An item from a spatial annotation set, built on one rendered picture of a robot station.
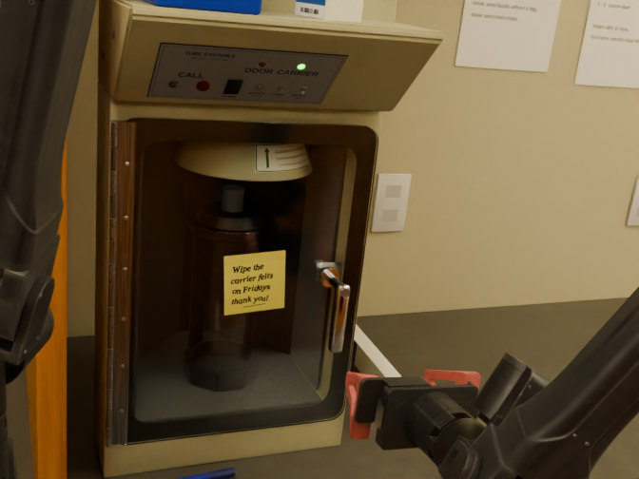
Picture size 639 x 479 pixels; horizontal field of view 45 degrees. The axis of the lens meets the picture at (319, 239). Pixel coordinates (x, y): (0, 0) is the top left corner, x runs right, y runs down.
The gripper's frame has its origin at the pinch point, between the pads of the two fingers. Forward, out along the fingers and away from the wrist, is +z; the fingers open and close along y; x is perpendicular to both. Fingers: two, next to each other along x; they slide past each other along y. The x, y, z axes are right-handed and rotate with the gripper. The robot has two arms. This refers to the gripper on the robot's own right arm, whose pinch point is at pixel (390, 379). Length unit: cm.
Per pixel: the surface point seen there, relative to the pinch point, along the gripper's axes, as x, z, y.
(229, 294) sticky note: -4.7, 15.0, 14.9
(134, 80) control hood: -28.7, 9.1, 28.7
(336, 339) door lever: -0.5, 10.5, 2.3
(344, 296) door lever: -6.4, 9.8, 2.3
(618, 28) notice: -47, 58, -72
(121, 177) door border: -18.2, 13.7, 28.6
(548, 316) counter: 12, 53, -65
